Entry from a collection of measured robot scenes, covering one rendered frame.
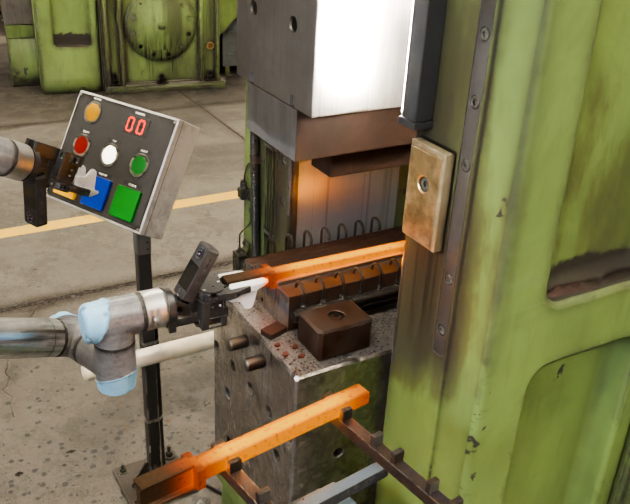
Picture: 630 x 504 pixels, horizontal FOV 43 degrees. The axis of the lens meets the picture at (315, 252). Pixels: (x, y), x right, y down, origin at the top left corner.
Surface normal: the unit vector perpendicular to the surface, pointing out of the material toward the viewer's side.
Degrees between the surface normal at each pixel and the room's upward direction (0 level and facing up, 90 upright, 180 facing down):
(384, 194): 90
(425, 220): 90
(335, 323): 0
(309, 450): 90
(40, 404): 0
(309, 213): 90
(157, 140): 60
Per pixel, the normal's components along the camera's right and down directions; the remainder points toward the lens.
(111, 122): -0.48, -0.15
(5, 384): 0.05, -0.89
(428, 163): -0.87, 0.18
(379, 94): 0.50, 0.42
